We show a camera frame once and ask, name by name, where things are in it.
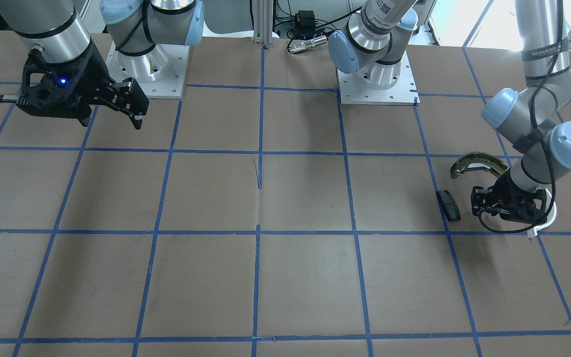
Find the black power brick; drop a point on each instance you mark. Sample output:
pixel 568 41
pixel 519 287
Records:
pixel 304 20

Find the aluminium frame post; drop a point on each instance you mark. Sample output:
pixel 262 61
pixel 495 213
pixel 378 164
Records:
pixel 262 22

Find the silver metal cylinder plug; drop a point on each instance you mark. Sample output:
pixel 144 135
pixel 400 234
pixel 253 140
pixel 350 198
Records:
pixel 307 45

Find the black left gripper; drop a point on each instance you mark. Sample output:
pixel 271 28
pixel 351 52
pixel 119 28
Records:
pixel 510 191

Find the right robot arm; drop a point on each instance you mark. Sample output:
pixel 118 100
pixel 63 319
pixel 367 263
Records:
pixel 136 26

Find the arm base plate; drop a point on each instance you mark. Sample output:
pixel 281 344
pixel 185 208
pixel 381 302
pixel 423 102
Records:
pixel 160 73
pixel 380 84

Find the white curved plastic part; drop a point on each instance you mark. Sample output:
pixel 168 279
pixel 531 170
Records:
pixel 549 219

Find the curved metal brake shoe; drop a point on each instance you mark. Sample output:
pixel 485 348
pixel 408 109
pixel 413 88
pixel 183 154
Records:
pixel 482 161

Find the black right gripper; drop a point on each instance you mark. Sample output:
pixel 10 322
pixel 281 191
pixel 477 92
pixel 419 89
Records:
pixel 96 67

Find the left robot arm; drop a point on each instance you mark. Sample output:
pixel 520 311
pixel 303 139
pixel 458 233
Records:
pixel 377 37

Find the black brake pad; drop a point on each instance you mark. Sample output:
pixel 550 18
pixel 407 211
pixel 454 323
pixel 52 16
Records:
pixel 449 205

